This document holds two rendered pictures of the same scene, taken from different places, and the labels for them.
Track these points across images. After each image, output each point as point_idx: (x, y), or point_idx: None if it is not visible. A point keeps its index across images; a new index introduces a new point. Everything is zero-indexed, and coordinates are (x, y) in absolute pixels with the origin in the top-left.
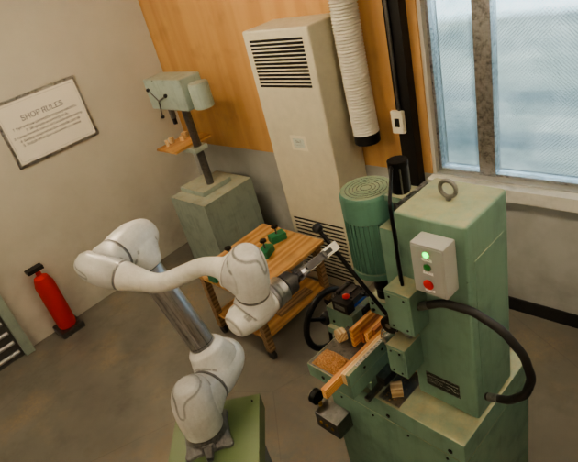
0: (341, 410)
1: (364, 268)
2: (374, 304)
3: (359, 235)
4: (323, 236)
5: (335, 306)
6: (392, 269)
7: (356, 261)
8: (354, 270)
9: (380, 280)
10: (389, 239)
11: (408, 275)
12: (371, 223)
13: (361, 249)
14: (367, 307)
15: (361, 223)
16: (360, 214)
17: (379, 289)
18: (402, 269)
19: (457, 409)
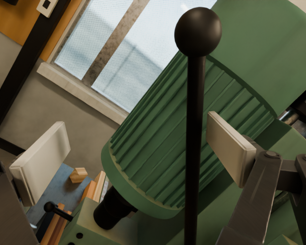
0: None
1: (170, 190)
2: (81, 238)
3: (246, 123)
4: (204, 77)
5: None
6: (226, 207)
7: (155, 170)
8: (119, 184)
9: (172, 217)
10: (288, 158)
11: (299, 239)
12: (282, 110)
13: (213, 155)
14: (44, 233)
15: (280, 101)
16: (303, 79)
17: (119, 216)
18: (296, 227)
19: None
